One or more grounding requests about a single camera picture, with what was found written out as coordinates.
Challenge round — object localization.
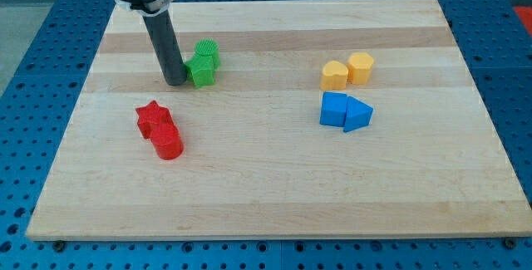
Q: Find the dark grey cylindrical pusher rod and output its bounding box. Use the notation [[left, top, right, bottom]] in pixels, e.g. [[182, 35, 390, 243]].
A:
[[143, 10, 187, 86]]

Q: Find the green circle block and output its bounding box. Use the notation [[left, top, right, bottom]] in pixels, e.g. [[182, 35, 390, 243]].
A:
[[195, 39, 220, 69]]

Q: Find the green star block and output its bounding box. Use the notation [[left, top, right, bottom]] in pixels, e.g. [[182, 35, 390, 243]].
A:
[[185, 55, 215, 88]]

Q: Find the red star block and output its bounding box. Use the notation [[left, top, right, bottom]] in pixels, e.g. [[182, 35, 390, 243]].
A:
[[135, 101, 174, 139]]

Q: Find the red cylinder block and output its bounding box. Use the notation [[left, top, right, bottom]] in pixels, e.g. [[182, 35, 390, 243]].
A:
[[150, 124, 184, 160]]

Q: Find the yellow heart block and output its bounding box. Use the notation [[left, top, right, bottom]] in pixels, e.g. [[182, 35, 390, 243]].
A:
[[320, 61, 349, 91]]

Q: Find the light wooden board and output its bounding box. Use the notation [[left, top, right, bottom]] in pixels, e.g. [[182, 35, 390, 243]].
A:
[[27, 0, 531, 241]]

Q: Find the blue square block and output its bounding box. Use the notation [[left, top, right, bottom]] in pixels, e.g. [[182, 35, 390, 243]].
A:
[[319, 91, 347, 127]]

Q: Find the yellow pentagon block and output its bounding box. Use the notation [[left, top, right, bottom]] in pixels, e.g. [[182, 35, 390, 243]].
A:
[[347, 52, 375, 85]]

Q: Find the blue triangle block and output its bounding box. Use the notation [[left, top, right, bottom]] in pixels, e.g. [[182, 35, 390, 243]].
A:
[[343, 96, 373, 133]]

